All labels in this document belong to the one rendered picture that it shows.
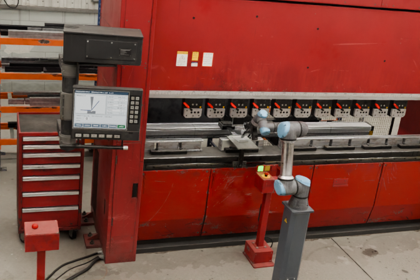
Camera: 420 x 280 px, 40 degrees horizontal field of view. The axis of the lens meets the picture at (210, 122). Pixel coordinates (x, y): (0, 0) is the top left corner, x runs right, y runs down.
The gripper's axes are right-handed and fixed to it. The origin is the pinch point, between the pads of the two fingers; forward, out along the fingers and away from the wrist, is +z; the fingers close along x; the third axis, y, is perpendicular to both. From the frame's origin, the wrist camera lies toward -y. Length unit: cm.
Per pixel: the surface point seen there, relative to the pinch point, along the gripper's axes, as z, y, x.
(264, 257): 57, -86, -17
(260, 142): 15.0, 1.6, -23.0
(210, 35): -51, 64, 34
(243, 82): -25.5, 37.6, 1.2
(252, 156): 14.3, -11.0, -9.8
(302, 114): -10, 13, -58
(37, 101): 150, 136, 126
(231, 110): -6.0, 22.5, 8.3
